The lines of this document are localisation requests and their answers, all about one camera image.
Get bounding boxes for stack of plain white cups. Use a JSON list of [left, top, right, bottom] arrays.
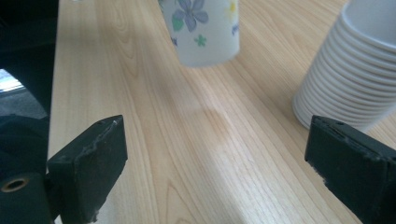
[[291, 0, 396, 133]]

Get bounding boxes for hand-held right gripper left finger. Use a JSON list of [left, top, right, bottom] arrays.
[[46, 114, 129, 224]]

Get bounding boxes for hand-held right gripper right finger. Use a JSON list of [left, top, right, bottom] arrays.
[[304, 115, 396, 224]]

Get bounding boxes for white floral paper cup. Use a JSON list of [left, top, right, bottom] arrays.
[[158, 0, 241, 68]]

